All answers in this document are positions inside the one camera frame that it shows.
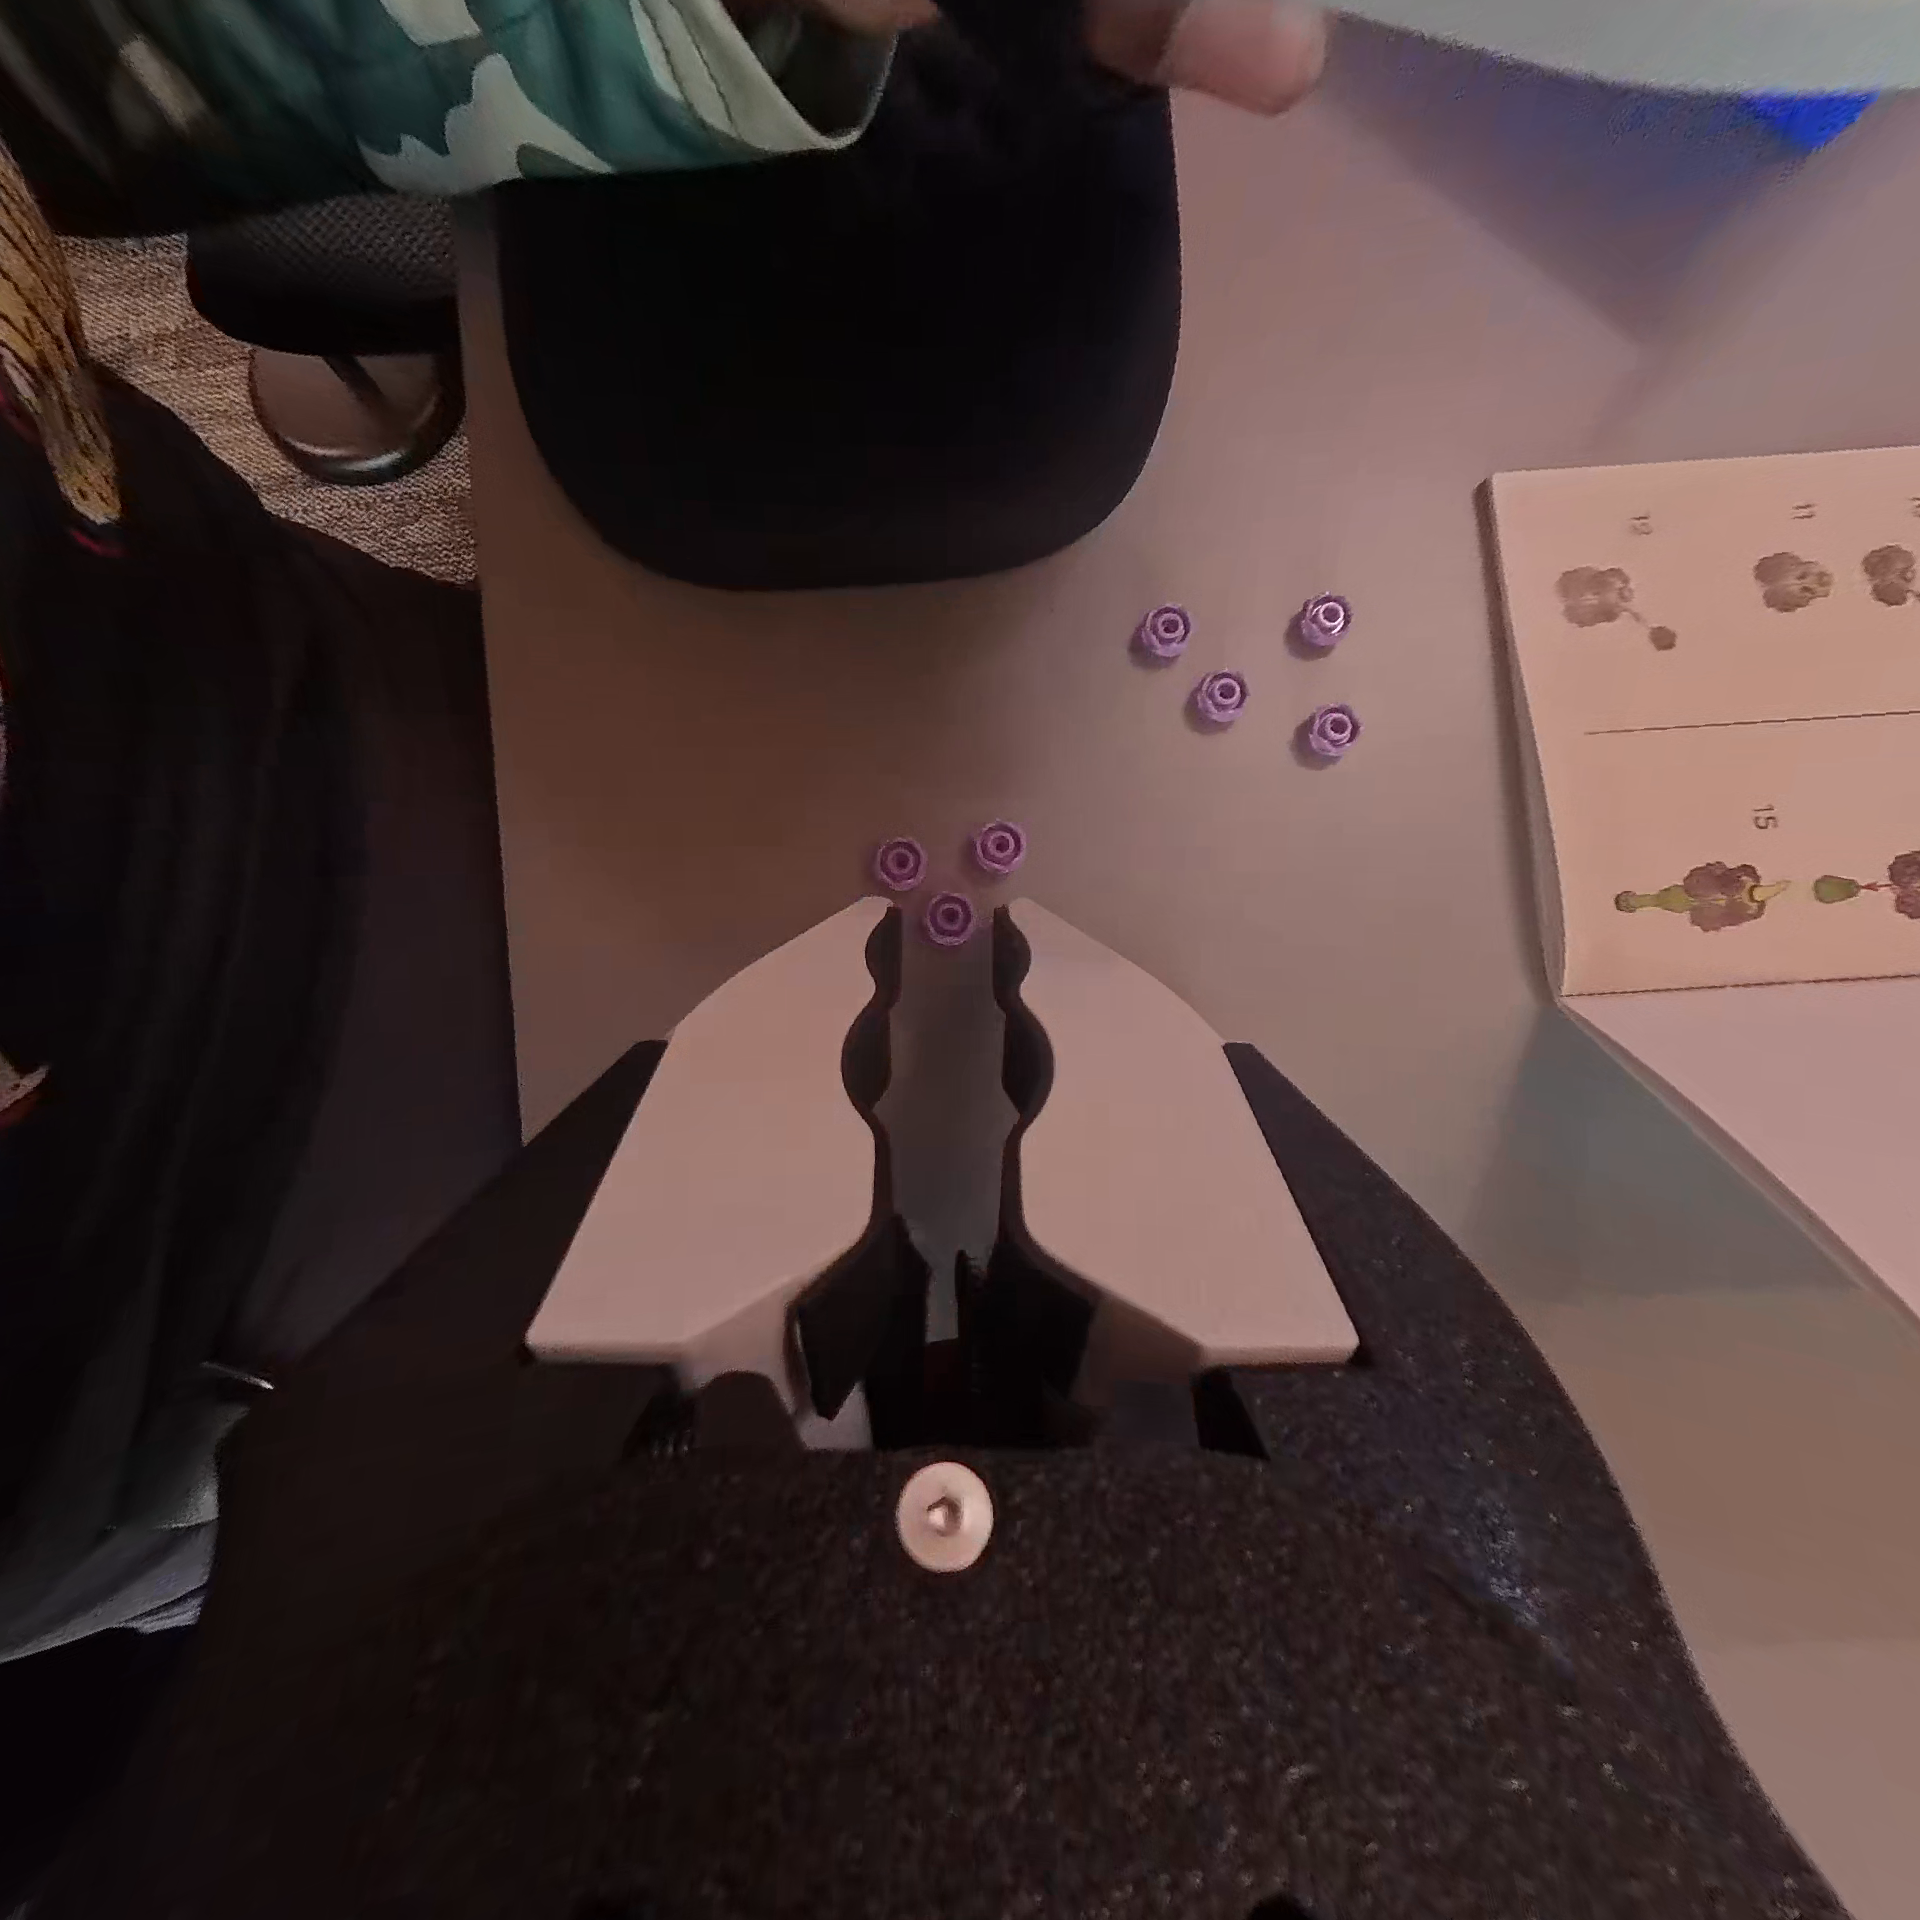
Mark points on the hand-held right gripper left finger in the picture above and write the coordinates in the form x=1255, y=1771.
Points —
x=721, y=1186

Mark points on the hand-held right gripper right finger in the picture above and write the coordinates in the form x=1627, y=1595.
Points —
x=1187, y=1186

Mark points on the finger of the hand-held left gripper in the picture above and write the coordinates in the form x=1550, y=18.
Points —
x=1622, y=31

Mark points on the blue plastic bin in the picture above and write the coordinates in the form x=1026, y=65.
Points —
x=1812, y=121

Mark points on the white instruction booklet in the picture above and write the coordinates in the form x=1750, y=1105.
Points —
x=1741, y=749

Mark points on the person's left forearm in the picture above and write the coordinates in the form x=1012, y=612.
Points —
x=481, y=75

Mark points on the grey desk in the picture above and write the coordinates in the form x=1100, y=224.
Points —
x=1353, y=989

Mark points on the person's left hand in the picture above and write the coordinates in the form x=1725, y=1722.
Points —
x=1217, y=37

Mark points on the small purple flower brick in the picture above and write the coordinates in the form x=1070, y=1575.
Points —
x=1332, y=730
x=1220, y=697
x=1325, y=623
x=949, y=920
x=999, y=845
x=900, y=861

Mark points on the person's dark clothing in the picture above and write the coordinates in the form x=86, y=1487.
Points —
x=182, y=989

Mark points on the black mesh cushion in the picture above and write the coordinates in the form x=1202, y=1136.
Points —
x=842, y=331

